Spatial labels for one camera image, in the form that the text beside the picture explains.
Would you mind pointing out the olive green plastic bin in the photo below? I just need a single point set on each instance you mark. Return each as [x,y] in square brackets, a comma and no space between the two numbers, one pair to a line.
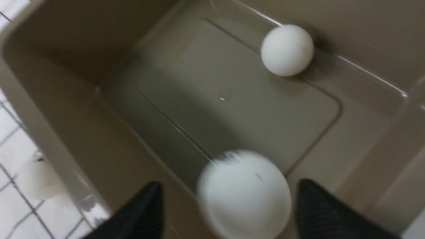
[151,90]

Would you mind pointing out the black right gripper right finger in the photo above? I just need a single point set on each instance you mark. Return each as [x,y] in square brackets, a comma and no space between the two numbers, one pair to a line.
[320,215]

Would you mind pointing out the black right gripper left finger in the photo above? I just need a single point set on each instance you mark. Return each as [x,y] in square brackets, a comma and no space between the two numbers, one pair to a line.
[141,218]

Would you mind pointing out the white ping-pong ball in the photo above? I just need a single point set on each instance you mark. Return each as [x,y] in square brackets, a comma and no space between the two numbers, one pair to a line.
[38,180]
[287,50]
[243,195]

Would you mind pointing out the white checkered tablecloth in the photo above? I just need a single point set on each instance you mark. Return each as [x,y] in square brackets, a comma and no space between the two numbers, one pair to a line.
[34,204]

